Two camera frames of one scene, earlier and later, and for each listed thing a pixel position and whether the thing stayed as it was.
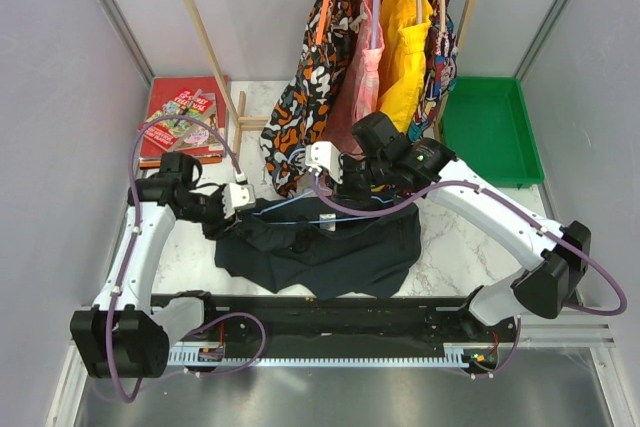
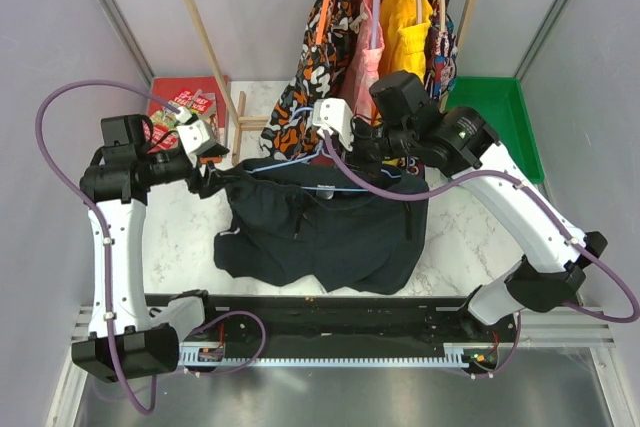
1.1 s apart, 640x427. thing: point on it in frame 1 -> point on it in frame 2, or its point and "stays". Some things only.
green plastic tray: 488,126 stays
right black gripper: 346,189 -> 358,126
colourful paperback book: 178,133 stays
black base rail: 343,319 stays
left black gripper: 220,224 -> 208,185
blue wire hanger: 303,196 -> 310,155
